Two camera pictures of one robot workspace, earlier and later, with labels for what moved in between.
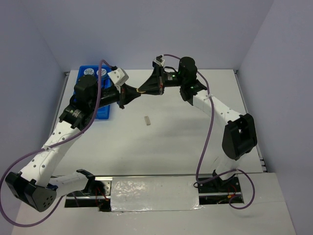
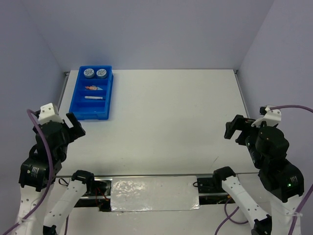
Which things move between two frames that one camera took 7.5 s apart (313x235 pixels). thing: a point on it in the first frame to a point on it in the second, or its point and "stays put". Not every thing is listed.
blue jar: x=89 y=71 stays put
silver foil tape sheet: x=160 y=193 stays put
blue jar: x=103 y=73 stays put
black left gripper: x=127 y=93 to x=77 y=130
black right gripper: x=155 y=84 to x=239 y=121
